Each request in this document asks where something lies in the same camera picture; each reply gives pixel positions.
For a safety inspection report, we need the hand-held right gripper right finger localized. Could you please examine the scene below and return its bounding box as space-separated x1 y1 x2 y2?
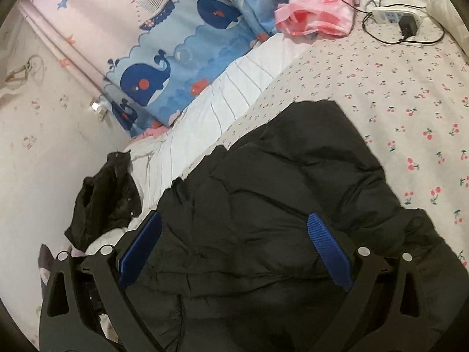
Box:
307 212 431 352

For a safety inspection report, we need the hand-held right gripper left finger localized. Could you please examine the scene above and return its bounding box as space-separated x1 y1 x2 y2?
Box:
38 211 173 352

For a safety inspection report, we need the black puffer jacket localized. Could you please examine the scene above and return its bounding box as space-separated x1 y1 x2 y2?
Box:
125 99 469 352

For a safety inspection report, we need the white cloth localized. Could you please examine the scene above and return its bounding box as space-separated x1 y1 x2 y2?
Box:
84 225 127 261

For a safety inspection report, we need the small black garment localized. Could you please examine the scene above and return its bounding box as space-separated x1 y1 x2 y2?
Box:
64 150 143 250

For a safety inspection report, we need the metal clip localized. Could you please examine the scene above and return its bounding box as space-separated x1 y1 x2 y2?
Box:
91 96 108 119

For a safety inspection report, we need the cherry print bed sheet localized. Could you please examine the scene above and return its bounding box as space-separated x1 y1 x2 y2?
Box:
183 11 469 268

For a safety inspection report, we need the white striped quilt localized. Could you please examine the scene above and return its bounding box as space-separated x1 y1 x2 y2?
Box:
123 35 316 206

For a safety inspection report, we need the pink plastic bag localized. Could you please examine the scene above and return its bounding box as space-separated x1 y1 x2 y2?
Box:
275 0 358 37

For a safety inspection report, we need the black charger adapter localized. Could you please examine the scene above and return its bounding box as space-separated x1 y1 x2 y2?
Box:
399 15 419 39

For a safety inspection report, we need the white power strip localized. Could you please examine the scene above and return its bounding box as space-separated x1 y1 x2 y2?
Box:
370 5 422 26

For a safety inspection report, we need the pink star print cloth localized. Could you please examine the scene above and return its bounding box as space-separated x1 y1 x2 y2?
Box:
18 0 220 92

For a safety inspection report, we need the white wall hook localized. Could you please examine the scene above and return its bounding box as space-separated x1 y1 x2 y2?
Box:
5 54 45 89

